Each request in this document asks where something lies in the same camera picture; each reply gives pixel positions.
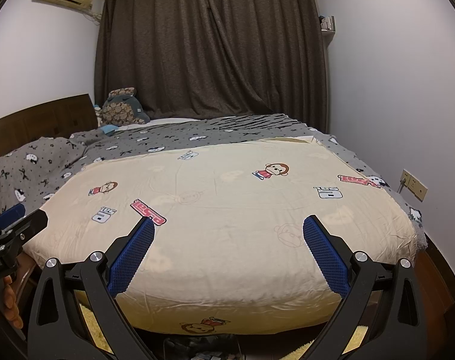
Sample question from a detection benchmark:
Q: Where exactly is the person's left hand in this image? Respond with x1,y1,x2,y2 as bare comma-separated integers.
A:
0,275,23,329

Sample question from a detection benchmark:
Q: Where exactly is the grey patterned bed sheet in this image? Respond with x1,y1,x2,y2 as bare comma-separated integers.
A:
0,112,427,252

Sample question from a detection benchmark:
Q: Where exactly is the grey patterned pillow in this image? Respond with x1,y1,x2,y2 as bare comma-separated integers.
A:
0,137,86,214

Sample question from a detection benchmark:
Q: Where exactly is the dark wooden headboard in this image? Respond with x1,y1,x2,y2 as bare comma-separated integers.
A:
0,94,98,156

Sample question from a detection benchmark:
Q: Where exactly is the small blue item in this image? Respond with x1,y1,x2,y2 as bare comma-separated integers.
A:
100,124,119,136

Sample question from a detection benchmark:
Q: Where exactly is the brown patterned plush toy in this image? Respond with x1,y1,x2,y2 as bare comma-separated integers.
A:
94,87,150,127

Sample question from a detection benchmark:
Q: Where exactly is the cream cartoon print blanket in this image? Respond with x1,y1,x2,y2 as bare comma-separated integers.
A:
25,136,418,334

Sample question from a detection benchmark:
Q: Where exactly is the dark brown curtain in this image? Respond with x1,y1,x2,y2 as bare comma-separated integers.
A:
94,0,328,131

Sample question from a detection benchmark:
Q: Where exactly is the wall power socket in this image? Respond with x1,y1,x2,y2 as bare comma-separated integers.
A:
399,170,428,202

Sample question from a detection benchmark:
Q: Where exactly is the small wall shelf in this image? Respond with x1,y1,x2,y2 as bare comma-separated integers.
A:
319,16,336,46

